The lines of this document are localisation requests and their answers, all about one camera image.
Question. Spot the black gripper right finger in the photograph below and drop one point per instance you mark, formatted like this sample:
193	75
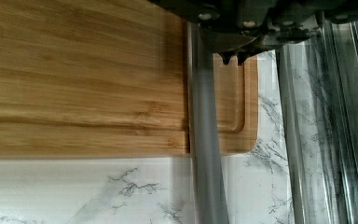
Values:
242	57

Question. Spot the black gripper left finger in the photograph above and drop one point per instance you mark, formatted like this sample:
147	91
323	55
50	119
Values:
226	56

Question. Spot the bamboo cutting board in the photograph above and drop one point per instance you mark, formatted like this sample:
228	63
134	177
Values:
91	79

